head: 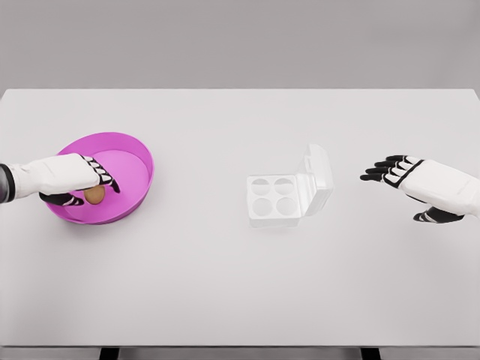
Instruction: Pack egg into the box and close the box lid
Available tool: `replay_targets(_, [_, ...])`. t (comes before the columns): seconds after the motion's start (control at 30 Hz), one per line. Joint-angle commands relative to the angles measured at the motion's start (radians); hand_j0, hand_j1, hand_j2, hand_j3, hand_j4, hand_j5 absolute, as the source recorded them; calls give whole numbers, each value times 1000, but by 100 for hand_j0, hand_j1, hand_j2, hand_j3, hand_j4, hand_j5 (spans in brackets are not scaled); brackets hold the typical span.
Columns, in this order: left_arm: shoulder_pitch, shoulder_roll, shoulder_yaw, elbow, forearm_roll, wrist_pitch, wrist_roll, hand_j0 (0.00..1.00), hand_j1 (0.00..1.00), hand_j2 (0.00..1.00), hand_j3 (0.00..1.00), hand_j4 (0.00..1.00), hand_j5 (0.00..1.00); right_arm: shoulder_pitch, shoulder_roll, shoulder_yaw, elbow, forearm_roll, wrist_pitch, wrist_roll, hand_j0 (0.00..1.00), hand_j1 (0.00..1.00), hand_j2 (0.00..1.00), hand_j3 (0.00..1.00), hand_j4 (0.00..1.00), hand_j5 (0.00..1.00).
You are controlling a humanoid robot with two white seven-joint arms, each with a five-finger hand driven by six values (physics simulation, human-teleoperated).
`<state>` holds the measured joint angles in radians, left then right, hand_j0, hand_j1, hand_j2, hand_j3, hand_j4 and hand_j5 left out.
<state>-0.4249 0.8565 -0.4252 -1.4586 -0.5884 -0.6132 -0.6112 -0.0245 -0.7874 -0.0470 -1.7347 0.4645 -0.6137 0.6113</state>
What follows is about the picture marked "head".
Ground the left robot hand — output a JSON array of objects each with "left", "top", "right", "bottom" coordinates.
[{"left": 34, "top": 152, "right": 121, "bottom": 207}]

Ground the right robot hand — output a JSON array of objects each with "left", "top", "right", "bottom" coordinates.
[{"left": 359, "top": 154, "right": 480, "bottom": 223}]

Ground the brown egg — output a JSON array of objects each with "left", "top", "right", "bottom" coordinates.
[{"left": 83, "top": 184, "right": 106, "bottom": 206}]

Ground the clear plastic egg box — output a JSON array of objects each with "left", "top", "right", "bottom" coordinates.
[{"left": 246, "top": 142, "right": 335, "bottom": 229}]

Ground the pink round bowl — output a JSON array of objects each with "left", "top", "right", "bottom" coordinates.
[{"left": 43, "top": 131, "right": 155, "bottom": 226}]

